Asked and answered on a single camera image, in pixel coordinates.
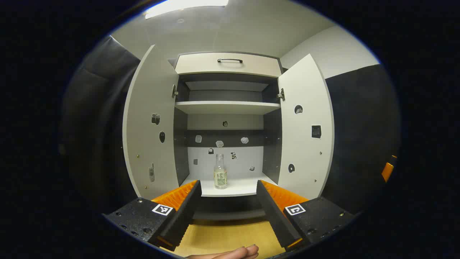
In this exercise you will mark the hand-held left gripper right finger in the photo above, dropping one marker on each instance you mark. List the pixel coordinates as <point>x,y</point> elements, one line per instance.
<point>275,216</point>

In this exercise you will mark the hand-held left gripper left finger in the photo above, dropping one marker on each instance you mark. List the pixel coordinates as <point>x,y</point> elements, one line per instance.
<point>183,216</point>

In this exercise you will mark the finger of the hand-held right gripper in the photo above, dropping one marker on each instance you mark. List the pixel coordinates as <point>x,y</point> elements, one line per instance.
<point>387,171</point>

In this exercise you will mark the clear glass bottle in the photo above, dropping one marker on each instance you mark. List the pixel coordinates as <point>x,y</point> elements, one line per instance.
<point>220,176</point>

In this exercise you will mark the white door with camera sticker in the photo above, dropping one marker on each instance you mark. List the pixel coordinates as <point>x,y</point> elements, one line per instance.
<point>147,108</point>

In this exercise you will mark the white door with headphones sticker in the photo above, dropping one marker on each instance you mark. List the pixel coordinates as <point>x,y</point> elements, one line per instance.
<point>305,90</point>

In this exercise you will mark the white cabinet shelf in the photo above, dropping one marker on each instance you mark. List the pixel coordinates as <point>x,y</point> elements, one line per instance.
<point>226,107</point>
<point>240,187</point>

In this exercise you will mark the metal door hinge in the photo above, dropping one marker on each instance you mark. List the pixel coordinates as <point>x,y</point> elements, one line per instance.
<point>174,91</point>
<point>281,95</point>

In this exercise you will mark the white cabinet drawer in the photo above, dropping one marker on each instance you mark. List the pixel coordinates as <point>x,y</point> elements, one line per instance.
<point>201,66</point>

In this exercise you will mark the black backdrop cloth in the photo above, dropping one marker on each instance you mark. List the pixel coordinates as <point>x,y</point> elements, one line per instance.
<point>359,126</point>

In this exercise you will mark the ceiling light panel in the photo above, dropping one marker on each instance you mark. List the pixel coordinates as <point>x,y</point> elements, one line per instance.
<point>179,5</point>

